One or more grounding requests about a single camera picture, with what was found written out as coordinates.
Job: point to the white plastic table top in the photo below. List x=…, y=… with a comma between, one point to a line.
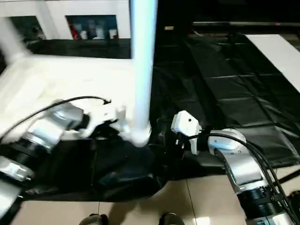
x=58, y=77

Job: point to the white plastic table leg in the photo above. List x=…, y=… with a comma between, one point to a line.
x=12, y=39
x=143, y=58

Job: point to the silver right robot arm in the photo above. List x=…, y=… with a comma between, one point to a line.
x=241, y=164

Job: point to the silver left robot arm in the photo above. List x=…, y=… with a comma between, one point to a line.
x=47, y=131

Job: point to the black mat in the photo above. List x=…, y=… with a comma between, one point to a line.
x=222, y=82

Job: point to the white candle cup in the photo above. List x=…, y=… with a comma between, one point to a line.
x=113, y=34

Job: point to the white printed jar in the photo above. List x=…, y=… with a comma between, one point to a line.
x=99, y=32

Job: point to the small white cup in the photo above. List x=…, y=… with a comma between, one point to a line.
x=83, y=34

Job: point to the red bottle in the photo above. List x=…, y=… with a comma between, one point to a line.
x=75, y=32

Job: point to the black metal stand bar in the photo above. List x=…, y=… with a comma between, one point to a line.
x=289, y=175

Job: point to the small yellow label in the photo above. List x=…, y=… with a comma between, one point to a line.
x=168, y=27

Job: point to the white flat board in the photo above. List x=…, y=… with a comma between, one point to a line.
x=276, y=56

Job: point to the dark tall cabinet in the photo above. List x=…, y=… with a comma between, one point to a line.
x=173, y=14

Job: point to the white sideboard cabinet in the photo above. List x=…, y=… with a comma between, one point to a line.
x=58, y=7

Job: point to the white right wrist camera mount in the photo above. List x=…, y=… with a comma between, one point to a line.
x=185, y=122

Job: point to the black metal rail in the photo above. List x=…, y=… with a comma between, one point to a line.
x=246, y=24

